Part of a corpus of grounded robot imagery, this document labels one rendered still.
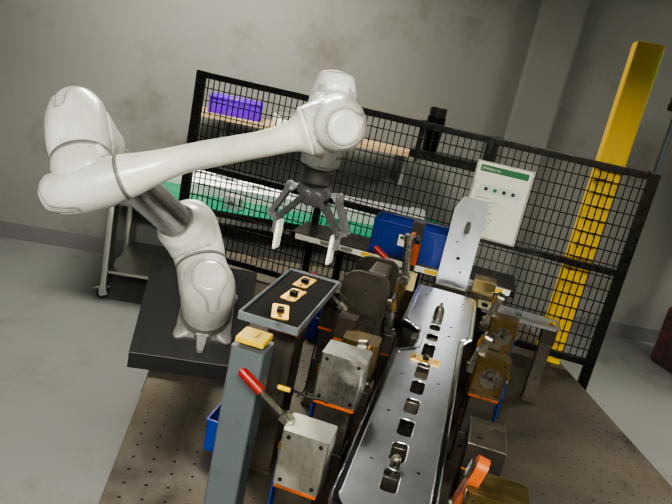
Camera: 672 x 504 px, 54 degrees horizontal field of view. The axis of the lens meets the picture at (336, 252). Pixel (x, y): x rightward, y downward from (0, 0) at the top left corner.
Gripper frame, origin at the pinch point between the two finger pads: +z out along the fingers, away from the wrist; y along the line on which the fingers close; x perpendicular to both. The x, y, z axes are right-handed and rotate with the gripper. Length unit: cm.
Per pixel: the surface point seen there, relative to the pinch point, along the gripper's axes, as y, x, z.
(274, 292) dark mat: -4.3, -1.8, 11.4
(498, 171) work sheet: 31, 126, -15
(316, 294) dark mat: 3.9, 5.4, 11.4
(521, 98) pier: 20, 362, -43
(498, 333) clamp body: 48, 64, 28
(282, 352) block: 1.8, -5.1, 24.0
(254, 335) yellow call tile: 2.5, -26.9, 11.4
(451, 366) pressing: 39, 26, 27
